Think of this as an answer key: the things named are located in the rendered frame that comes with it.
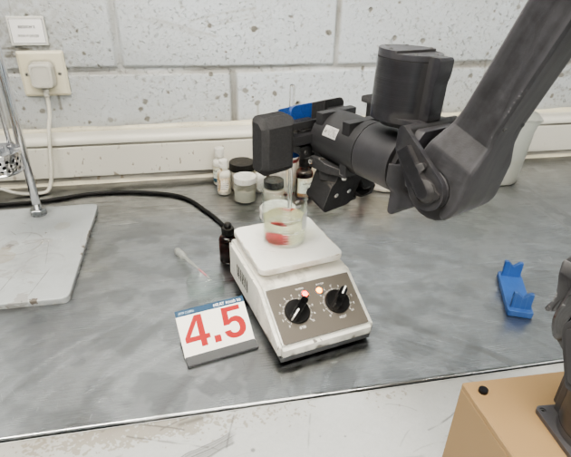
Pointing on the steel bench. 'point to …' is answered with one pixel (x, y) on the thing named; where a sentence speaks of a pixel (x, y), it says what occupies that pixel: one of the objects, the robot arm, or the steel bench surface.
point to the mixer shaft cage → (9, 156)
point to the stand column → (11, 107)
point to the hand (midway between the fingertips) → (298, 120)
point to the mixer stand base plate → (33, 255)
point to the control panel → (355, 316)
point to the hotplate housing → (255, 287)
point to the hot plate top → (304, 256)
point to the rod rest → (515, 291)
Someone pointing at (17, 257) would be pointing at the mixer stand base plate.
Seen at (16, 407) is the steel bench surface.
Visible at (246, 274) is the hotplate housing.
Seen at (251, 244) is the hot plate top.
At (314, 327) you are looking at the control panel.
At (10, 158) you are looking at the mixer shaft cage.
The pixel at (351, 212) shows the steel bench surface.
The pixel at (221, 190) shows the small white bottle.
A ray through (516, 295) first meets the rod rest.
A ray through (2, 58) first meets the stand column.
